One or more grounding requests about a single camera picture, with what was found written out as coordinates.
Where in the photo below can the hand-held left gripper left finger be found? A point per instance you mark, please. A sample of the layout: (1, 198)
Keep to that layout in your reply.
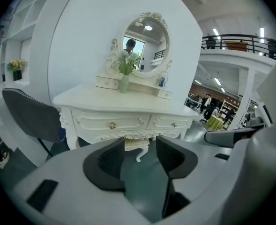
(81, 196)

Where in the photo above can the yellow flowers in black pot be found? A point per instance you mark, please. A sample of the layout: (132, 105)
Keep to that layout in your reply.
(17, 68)

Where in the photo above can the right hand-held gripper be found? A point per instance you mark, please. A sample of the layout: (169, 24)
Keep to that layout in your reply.
(266, 115)

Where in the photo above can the grey upholstered chair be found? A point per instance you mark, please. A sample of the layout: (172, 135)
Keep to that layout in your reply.
(32, 111)

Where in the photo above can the white ornate dressing table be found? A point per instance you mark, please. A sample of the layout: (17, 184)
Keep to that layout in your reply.
(119, 104)

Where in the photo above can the white flowers in green vase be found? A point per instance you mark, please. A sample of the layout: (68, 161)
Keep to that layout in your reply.
(126, 67)

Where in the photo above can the white ornate stool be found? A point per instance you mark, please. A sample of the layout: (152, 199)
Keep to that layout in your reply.
(137, 144)

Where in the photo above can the blue and white bottle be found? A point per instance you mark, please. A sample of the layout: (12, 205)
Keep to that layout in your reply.
(163, 81)

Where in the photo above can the white shelf cabinet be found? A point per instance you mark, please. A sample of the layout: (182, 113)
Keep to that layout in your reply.
(30, 20)

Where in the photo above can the yellow-green covered table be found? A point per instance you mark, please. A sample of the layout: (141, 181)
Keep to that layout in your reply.
(214, 123)

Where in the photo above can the black mesh office chair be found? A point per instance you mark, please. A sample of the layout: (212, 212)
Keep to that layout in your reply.
(208, 112)

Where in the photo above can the oval white framed mirror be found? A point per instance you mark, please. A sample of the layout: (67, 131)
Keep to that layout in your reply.
(149, 50)

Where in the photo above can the black mezzanine railing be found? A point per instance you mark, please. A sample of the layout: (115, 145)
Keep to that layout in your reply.
(240, 43)

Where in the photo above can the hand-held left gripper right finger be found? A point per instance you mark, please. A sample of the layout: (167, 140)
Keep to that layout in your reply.
(198, 167)

